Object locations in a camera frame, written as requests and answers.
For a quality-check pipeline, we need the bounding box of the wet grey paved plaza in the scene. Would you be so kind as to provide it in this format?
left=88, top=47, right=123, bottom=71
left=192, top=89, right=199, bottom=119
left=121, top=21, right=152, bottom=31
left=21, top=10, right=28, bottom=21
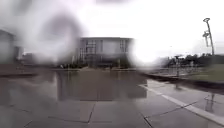
left=0, top=68, right=224, bottom=128

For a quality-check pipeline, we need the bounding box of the pale stone strip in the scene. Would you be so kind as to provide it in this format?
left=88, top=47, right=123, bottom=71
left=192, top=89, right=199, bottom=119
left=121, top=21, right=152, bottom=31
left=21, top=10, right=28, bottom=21
left=138, top=84, right=224, bottom=127

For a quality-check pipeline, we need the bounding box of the grey building with windows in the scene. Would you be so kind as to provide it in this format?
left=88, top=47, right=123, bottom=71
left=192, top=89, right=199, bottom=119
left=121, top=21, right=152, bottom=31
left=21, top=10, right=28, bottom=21
left=77, top=36, right=135, bottom=69

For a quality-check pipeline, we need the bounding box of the tall lamp pole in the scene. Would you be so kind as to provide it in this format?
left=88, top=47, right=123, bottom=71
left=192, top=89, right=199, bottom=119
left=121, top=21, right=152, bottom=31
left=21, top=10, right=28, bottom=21
left=201, top=17, right=216, bottom=57

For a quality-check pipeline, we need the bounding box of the grass slope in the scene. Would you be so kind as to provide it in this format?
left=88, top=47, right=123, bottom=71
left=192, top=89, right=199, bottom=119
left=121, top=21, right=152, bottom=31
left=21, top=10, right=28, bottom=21
left=186, top=63, right=224, bottom=84

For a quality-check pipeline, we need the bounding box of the row of dark trees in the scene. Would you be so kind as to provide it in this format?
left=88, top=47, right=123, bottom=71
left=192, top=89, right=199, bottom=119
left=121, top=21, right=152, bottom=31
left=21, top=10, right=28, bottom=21
left=166, top=53, right=224, bottom=68

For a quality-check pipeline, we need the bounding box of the short pole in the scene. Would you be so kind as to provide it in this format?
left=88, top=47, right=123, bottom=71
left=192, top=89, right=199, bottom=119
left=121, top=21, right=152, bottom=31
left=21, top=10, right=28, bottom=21
left=174, top=55, right=182, bottom=78

